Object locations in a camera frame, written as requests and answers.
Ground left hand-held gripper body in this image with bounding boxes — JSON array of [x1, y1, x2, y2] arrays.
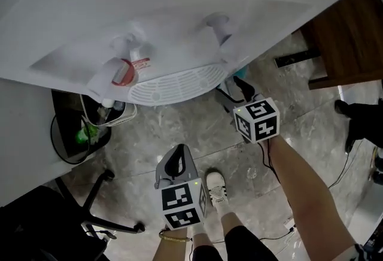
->
[[153, 144, 208, 230]]

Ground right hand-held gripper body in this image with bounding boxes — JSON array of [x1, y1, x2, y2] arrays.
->
[[232, 93, 281, 144]]

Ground white water dispenser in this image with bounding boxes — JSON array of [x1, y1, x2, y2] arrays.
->
[[0, 0, 372, 107]]

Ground person's right forearm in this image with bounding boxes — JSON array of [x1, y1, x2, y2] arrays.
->
[[265, 133, 360, 261]]

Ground person's left forearm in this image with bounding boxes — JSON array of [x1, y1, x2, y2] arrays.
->
[[157, 225, 195, 261]]

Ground white water tap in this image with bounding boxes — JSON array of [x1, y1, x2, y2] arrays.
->
[[199, 12, 235, 47]]

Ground red water tap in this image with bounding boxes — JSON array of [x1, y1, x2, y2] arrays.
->
[[110, 32, 154, 87]]

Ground brown wooden cabinet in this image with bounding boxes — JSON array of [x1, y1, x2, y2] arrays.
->
[[298, 0, 383, 90]]

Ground person's white shoe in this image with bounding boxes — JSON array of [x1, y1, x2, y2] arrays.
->
[[206, 171, 230, 207]]

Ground white slotted drip tray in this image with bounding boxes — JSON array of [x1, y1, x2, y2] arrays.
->
[[127, 63, 230, 107]]

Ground person's black shorts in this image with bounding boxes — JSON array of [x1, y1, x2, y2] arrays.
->
[[191, 223, 279, 261]]

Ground small white bucket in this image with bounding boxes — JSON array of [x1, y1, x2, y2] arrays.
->
[[80, 94, 138, 129]]

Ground small white power strip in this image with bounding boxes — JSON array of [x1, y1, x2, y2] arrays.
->
[[282, 217, 297, 233]]

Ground green plastic bottle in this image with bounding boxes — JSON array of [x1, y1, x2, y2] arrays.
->
[[75, 126, 100, 145]]

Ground black trash bin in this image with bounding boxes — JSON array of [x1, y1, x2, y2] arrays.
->
[[50, 90, 113, 165]]

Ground black office chair with jacket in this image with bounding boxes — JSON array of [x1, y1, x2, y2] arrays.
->
[[0, 168, 147, 261]]

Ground gold bracelet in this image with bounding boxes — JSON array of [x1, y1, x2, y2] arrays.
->
[[158, 228, 192, 244]]

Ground black cable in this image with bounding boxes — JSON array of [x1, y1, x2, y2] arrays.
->
[[256, 139, 285, 192]]

